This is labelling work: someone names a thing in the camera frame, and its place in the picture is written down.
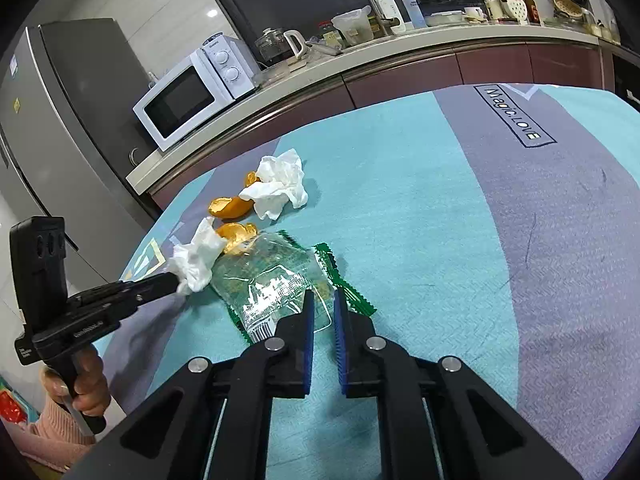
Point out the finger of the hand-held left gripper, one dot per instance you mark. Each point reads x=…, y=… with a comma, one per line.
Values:
x=100, y=292
x=150, y=285

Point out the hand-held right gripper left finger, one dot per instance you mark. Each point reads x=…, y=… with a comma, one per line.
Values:
x=309, y=340

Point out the white dishes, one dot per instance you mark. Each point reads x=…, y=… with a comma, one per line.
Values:
x=445, y=17

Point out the red lid jar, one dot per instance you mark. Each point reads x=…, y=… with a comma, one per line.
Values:
x=327, y=32

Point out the white soap dispenser bottle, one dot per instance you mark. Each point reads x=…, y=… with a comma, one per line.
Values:
x=390, y=10

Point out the clear green-edged wrapper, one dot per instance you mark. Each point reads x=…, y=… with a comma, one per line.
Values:
x=270, y=280

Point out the brown sauce bottle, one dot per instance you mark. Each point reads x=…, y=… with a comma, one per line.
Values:
x=532, y=10

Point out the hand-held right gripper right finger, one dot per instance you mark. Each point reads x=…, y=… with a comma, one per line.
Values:
x=341, y=340

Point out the grey refrigerator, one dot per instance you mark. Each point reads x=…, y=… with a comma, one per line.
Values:
x=65, y=110

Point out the white mug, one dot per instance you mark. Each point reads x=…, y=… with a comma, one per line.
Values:
x=474, y=13

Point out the cream utensil holder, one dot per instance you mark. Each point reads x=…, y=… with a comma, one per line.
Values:
x=494, y=7

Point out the white tissue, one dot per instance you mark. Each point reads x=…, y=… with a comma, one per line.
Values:
x=197, y=260
x=277, y=185

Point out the glass kettle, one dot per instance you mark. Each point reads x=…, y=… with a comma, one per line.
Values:
x=275, y=47

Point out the red printed bag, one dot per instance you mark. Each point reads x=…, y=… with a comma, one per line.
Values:
x=12, y=405

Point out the blue and white bottle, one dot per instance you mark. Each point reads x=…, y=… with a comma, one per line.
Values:
x=414, y=10

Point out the white slotted spoon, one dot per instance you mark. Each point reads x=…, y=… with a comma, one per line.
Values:
x=519, y=10

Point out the maroon kitchen counter cabinet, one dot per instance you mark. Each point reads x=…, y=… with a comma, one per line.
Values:
x=400, y=75

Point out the white microwave oven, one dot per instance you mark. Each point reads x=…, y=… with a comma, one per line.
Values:
x=190, y=95

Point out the black built-in oven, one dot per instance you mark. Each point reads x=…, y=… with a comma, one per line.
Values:
x=625, y=75

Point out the person's left forearm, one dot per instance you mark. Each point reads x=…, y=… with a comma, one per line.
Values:
x=50, y=440

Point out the yellow colander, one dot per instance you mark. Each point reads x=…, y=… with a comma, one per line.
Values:
x=567, y=9

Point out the person's left hand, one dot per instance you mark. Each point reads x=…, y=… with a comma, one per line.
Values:
x=92, y=385

